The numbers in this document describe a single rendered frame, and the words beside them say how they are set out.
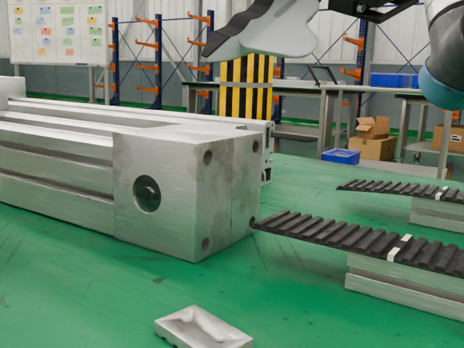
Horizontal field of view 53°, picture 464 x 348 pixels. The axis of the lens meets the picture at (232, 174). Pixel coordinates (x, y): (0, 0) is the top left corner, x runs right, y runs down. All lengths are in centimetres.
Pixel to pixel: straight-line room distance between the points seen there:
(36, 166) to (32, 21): 628
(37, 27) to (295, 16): 641
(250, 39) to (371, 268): 17
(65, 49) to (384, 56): 513
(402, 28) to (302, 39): 820
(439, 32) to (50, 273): 46
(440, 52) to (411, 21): 788
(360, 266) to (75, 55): 608
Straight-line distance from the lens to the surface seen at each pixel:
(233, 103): 383
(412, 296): 33
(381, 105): 852
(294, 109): 930
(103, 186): 42
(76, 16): 634
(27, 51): 680
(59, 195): 47
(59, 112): 78
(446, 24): 58
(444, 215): 52
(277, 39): 32
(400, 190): 52
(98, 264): 38
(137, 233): 40
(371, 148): 551
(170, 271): 36
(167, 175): 37
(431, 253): 34
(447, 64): 55
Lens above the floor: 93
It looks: 12 degrees down
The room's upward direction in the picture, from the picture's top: 2 degrees clockwise
